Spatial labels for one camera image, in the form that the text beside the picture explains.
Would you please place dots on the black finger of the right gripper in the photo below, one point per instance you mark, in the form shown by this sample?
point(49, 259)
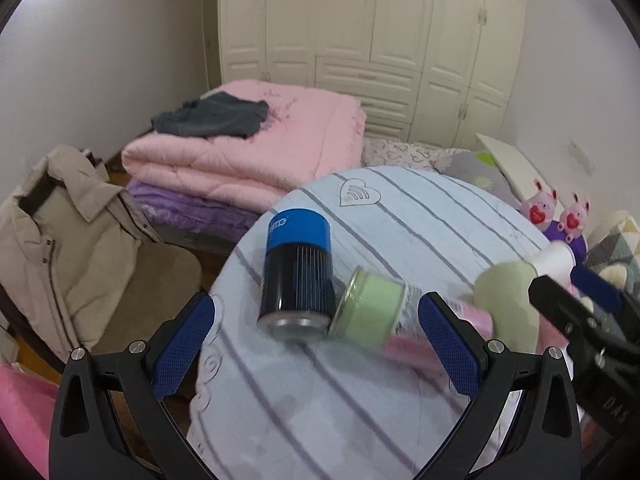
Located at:
point(606, 365)

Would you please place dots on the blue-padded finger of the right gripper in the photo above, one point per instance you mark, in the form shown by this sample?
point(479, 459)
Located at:
point(619, 303)

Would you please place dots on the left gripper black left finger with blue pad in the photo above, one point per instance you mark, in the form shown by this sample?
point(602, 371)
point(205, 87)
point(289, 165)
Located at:
point(86, 439)

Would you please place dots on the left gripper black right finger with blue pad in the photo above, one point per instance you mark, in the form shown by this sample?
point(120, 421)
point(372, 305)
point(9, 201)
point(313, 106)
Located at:
point(543, 440)

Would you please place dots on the blue black metal cup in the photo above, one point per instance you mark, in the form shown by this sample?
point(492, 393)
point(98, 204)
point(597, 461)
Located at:
point(298, 296)

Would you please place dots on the white paper cup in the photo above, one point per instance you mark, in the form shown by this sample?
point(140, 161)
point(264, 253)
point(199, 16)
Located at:
point(556, 261)

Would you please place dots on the pale green cup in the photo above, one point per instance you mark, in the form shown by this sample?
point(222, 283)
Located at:
point(502, 291)

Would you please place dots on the triangle pattern cushion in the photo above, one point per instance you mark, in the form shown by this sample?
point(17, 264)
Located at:
point(614, 251)

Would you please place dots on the pink pillow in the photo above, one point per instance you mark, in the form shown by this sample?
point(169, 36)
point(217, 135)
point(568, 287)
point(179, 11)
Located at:
point(27, 406)

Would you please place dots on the right pink pig plush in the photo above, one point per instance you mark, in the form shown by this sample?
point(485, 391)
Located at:
point(573, 220)

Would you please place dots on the pink pig plush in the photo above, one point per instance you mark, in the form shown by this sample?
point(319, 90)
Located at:
point(540, 208)
point(573, 220)

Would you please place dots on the left pink pig plush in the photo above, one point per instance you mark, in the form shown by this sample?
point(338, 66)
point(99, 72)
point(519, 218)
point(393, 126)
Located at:
point(540, 208)

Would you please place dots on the white board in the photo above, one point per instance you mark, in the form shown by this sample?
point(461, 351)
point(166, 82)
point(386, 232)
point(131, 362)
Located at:
point(515, 166)

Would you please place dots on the green pink glass jar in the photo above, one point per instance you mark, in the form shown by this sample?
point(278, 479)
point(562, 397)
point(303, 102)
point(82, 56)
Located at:
point(382, 315)

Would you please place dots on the beige jacket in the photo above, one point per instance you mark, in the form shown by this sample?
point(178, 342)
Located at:
point(69, 247)

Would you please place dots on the grey flower pillow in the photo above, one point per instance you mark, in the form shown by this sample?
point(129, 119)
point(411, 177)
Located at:
point(479, 169)

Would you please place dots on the purple folded blanket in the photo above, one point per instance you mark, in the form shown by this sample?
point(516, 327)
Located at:
point(164, 207)

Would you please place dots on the heart pattern bedsheet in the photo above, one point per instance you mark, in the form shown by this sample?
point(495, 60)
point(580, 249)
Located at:
point(389, 152)

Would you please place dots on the white wardrobe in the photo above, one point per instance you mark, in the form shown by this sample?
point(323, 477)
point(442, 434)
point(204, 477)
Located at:
point(434, 72)

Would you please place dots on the dark grey garment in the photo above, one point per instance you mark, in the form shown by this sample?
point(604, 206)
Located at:
point(220, 114)

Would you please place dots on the pink folded quilt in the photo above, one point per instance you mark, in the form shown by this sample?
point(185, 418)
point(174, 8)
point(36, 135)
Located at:
point(309, 133)

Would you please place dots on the white wall socket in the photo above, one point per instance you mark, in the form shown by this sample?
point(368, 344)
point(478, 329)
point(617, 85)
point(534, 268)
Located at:
point(581, 157)

